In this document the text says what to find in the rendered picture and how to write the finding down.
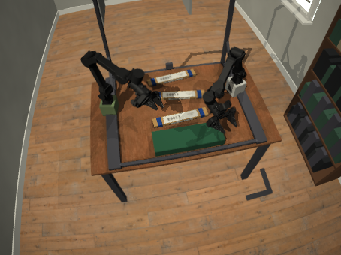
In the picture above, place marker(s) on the white welding electrode pack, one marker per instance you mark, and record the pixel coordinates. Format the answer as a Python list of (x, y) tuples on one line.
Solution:
[(179, 95), (180, 117)]

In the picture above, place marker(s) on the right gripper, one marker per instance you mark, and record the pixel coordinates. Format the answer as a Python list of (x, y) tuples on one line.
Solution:
[(149, 98)]

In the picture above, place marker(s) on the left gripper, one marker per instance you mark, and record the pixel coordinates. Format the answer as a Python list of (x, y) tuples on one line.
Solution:
[(213, 122)]

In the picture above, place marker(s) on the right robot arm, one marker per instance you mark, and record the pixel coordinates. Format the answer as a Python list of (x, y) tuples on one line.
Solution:
[(91, 58)]

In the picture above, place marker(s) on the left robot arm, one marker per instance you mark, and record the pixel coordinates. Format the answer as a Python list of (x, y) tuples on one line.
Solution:
[(218, 87)]

